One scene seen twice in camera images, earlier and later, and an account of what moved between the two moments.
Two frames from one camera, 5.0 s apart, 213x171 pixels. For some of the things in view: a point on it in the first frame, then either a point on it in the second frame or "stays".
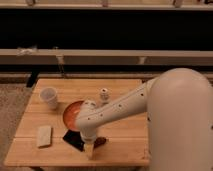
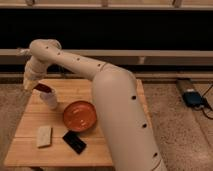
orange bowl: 70,116 stays
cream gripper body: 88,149 -> 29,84
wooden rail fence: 103,39 stays
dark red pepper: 99,141 -> 42,87
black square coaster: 74,138 stays
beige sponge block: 44,136 stays
